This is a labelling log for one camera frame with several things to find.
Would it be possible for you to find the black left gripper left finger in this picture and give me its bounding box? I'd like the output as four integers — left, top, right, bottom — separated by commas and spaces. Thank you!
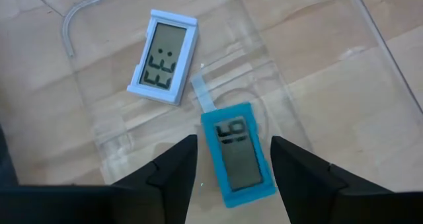
0, 133, 199, 224

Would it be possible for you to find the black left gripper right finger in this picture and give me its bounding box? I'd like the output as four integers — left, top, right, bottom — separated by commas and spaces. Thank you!
270, 135, 423, 224

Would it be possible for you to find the teal digital thermometer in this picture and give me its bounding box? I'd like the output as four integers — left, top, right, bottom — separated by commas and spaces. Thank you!
200, 101, 278, 209

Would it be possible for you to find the white digital thermometer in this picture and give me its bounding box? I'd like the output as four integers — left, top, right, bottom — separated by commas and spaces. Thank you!
126, 8, 200, 106

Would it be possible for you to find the clear plastic container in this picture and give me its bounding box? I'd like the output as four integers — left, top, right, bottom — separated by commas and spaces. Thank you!
61, 0, 423, 224

